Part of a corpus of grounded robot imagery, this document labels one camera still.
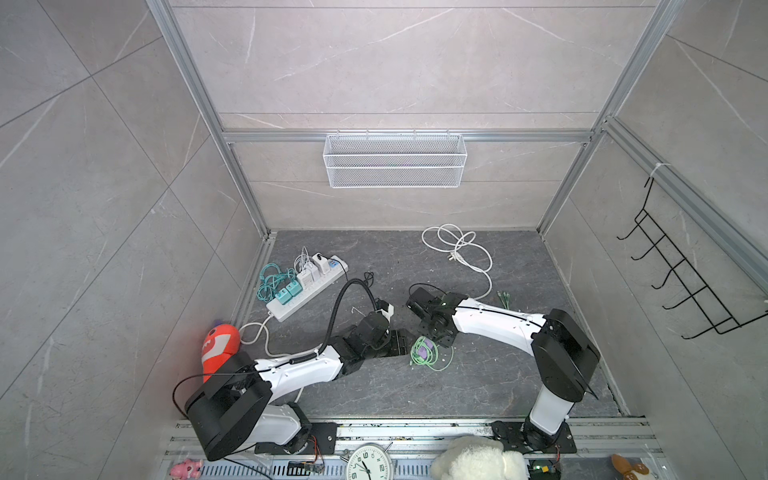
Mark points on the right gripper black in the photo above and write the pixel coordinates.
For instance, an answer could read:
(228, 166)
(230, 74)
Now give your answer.
(445, 341)

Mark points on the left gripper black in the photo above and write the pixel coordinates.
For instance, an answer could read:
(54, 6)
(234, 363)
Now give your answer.
(401, 340)

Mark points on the beige labelled charger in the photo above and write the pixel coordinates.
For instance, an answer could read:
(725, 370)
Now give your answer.
(304, 278)

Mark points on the white charger with label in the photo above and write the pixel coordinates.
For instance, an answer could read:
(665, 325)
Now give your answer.
(313, 270)

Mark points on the teal charger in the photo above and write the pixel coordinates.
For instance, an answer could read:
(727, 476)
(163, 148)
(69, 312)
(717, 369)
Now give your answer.
(294, 288)
(283, 296)

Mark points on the white multicolour power strip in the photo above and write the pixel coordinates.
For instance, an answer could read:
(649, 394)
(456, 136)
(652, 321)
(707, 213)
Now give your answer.
(281, 311)

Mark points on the white square charger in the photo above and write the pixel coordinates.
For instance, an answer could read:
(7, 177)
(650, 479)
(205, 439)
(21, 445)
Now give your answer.
(323, 263)

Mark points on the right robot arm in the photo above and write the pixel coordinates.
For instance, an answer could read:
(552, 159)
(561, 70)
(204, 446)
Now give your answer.
(565, 357)

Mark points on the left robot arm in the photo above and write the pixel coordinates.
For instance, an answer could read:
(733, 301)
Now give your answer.
(234, 408)

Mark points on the white analog clock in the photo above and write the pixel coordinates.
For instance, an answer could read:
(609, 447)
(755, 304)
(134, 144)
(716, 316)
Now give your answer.
(369, 462)

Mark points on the white plush toy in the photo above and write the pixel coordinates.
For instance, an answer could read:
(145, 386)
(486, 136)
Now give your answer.
(477, 458)

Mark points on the red plush toy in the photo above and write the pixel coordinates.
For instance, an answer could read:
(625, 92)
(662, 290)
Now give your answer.
(220, 344)

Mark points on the pink plush toy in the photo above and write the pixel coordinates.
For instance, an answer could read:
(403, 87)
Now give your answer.
(187, 470)

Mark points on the brown plush toy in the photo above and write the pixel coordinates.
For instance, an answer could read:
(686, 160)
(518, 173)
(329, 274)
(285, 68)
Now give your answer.
(630, 470)

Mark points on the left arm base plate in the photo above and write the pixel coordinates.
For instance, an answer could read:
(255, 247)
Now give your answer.
(317, 437)

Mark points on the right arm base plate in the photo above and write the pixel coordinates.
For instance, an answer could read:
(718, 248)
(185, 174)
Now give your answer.
(525, 438)

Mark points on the white wire mesh basket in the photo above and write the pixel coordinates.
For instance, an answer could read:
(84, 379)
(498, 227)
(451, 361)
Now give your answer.
(367, 161)

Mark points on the black wire hook rack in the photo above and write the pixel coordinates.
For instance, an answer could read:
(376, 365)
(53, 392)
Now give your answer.
(697, 290)

